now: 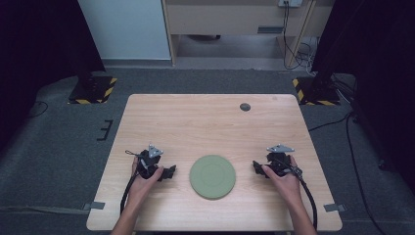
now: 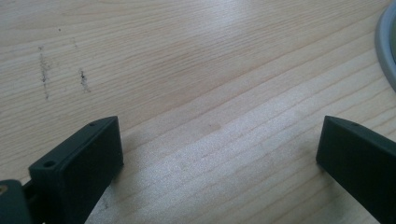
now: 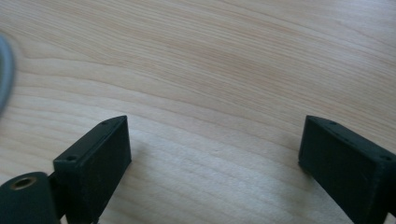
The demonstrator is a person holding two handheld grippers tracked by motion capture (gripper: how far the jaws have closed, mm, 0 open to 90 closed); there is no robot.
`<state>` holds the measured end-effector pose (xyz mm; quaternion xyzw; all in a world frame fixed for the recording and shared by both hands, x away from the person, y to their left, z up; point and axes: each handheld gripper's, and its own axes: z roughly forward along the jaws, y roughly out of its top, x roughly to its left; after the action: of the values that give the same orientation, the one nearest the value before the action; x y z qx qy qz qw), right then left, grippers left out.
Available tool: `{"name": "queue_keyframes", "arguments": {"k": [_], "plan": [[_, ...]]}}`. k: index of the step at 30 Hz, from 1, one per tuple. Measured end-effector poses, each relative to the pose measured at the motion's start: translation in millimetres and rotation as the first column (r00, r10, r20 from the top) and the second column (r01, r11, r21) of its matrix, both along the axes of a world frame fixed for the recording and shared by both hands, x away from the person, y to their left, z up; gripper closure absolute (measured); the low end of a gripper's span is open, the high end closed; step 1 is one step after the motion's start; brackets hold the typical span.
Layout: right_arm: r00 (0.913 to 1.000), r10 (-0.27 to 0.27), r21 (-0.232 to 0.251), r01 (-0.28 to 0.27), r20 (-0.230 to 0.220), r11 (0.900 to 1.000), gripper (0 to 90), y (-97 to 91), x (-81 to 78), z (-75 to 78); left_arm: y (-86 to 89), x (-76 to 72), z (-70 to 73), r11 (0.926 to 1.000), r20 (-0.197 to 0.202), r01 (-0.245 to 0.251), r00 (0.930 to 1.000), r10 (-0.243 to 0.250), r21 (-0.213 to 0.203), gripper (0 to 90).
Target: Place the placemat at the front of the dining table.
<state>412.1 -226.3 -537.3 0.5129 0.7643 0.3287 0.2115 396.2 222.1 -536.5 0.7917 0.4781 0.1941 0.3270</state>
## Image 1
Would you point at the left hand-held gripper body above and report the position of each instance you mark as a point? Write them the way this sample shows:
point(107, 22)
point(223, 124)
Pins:
point(148, 163)

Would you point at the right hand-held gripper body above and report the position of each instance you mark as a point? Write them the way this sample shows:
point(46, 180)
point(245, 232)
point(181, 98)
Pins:
point(279, 160)

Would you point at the person's left hand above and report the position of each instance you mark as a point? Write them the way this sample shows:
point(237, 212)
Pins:
point(142, 189)

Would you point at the person's right hand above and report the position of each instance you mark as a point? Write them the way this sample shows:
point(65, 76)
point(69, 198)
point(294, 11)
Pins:
point(288, 186)

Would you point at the dark round table grommet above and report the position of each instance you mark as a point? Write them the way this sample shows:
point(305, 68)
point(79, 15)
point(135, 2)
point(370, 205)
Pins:
point(245, 106)

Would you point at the grey tape piece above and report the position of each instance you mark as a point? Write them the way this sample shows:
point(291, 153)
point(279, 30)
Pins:
point(334, 207)
point(95, 205)

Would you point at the black stand base yellow stripes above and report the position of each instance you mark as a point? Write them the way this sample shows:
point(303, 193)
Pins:
point(314, 93)
point(94, 91)

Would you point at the grey strip on desk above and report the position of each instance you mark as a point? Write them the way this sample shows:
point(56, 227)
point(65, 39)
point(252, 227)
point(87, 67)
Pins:
point(270, 30)

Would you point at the white partition panel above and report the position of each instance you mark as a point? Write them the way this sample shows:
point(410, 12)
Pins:
point(125, 29)

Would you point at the black curtain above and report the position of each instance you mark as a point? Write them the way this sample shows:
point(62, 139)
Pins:
point(375, 49)
point(39, 49)

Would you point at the light wooden desk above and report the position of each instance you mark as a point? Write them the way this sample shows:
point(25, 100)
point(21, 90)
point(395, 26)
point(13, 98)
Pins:
point(228, 19)

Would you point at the grey wall socket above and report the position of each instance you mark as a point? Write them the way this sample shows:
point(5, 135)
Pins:
point(290, 2)

